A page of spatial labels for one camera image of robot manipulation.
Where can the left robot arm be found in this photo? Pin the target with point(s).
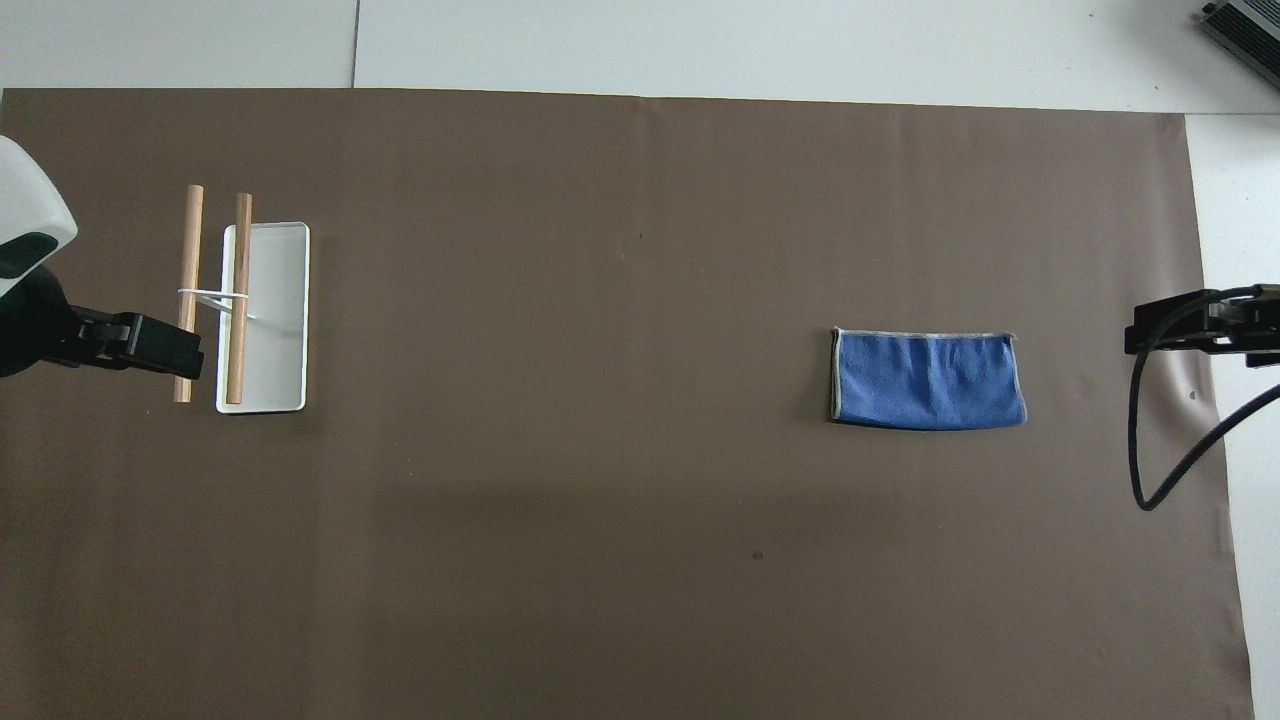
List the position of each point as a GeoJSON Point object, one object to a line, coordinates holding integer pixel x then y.
{"type": "Point", "coordinates": [25, 195]}

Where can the grey ribbed metal box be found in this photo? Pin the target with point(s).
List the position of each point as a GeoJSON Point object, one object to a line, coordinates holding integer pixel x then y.
{"type": "Point", "coordinates": [1250, 25]}

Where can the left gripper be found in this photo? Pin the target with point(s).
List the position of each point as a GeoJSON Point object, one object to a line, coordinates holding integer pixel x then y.
{"type": "Point", "coordinates": [35, 325]}

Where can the blue towel with grey hem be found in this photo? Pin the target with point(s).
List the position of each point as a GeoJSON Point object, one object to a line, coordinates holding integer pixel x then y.
{"type": "Point", "coordinates": [925, 382]}

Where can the white rack with wooden bars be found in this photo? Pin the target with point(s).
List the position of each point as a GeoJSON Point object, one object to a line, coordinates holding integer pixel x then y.
{"type": "Point", "coordinates": [275, 310]}

